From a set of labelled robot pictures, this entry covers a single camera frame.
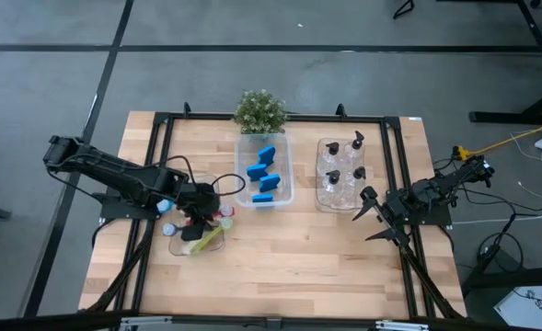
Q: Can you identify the red dish brush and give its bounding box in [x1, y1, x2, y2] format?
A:
[211, 204, 236, 219]

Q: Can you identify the clear plastic bin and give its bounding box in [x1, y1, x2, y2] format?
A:
[234, 131, 295, 209]

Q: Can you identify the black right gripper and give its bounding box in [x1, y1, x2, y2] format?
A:
[352, 186, 414, 247]

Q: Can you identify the white-flowered potted plant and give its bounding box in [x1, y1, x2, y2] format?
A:
[232, 88, 289, 136]

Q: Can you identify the clear plastic tray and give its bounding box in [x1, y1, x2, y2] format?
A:
[315, 136, 369, 213]
[167, 173, 229, 257]

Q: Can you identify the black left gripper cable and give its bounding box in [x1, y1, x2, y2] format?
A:
[210, 172, 248, 198]

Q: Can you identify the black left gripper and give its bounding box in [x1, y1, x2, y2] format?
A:
[176, 182, 222, 243]

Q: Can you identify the orange cable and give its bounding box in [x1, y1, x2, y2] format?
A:
[454, 117, 542, 160]

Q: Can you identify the silver metal bracket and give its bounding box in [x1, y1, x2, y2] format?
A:
[120, 315, 174, 330]
[375, 319, 431, 331]

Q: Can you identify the black floor stand base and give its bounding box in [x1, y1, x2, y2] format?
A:
[461, 247, 542, 299]

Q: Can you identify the black desk leg frame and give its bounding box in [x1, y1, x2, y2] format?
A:
[468, 0, 542, 126]

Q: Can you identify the black aluminium table frame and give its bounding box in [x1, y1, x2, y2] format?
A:
[79, 101, 467, 331]

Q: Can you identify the white printed board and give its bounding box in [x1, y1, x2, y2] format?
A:
[493, 284, 542, 331]

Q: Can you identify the green dish brush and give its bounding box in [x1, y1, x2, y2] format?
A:
[190, 216, 235, 254]

